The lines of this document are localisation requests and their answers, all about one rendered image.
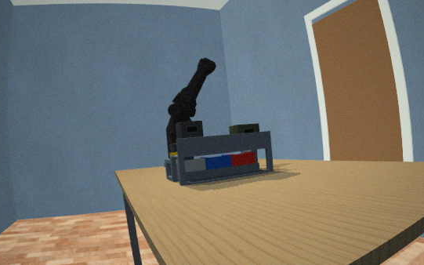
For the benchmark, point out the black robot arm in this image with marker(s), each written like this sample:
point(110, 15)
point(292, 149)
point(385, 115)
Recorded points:
point(188, 95)

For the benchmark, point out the grey metal shelf rack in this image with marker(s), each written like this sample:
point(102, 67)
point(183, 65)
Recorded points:
point(206, 145)

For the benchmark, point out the olive green case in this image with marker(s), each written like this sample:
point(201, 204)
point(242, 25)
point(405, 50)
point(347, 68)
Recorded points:
point(247, 128)

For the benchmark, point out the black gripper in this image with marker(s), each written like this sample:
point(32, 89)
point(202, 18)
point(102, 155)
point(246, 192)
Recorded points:
point(172, 134)

